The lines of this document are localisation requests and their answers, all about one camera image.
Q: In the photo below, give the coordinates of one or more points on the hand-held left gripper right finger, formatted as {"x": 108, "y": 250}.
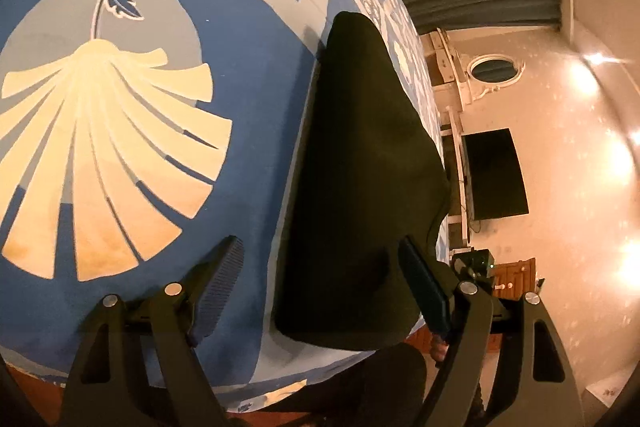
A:
{"x": 425, "y": 287}

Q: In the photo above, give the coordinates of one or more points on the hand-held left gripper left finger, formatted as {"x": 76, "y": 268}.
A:
{"x": 222, "y": 277}

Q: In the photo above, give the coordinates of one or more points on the black pants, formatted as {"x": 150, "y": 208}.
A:
{"x": 360, "y": 182}

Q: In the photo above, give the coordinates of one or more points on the white television stand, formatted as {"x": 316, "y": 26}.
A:
{"x": 468, "y": 227}

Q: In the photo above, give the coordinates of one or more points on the wooden cabinet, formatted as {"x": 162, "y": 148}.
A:
{"x": 515, "y": 277}

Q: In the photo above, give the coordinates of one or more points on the black television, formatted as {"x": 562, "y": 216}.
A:
{"x": 495, "y": 177}

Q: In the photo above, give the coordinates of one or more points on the blue patterned bed sheet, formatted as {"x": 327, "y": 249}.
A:
{"x": 150, "y": 207}

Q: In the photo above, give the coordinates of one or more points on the person's dark clothing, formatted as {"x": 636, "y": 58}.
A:
{"x": 375, "y": 387}

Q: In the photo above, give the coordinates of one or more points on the oval white-framed mirror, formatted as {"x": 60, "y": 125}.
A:
{"x": 492, "y": 69}

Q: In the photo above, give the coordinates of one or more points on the white dressing table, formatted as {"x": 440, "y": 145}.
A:
{"x": 445, "y": 67}

